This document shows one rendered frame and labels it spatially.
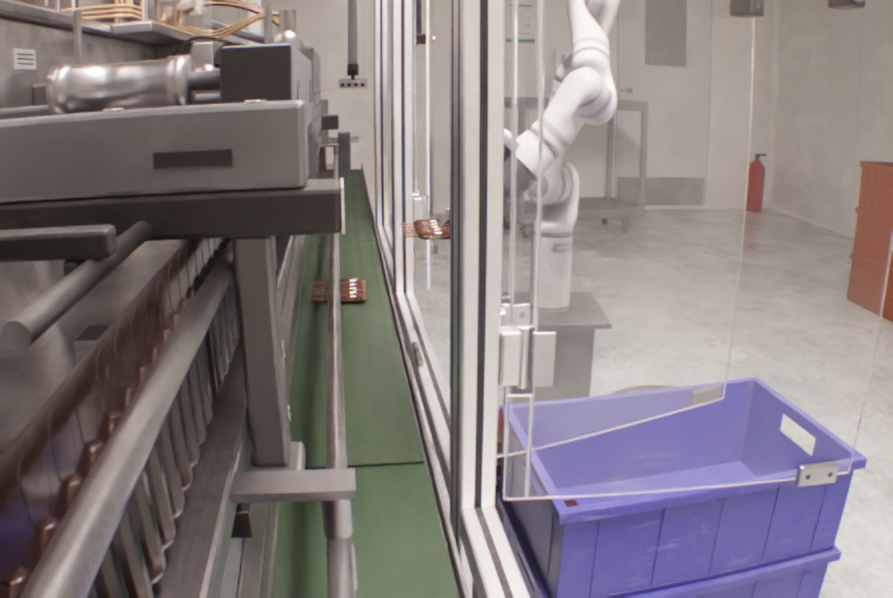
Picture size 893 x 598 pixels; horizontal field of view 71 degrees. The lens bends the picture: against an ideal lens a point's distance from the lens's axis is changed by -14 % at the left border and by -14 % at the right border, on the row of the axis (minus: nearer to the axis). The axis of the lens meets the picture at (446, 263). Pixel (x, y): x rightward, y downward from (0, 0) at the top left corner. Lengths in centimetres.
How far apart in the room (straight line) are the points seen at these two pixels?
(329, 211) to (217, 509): 15
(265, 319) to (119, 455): 20
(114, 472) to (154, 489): 9
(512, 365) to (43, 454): 60
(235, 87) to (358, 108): 530
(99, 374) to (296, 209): 16
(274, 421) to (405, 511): 31
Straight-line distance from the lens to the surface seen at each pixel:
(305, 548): 65
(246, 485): 34
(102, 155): 36
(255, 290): 37
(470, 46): 68
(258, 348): 38
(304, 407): 88
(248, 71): 39
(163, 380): 23
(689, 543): 127
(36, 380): 62
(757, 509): 130
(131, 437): 20
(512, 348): 73
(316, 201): 35
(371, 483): 73
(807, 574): 150
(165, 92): 40
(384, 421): 84
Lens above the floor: 105
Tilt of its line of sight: 14 degrees down
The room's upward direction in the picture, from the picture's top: straight up
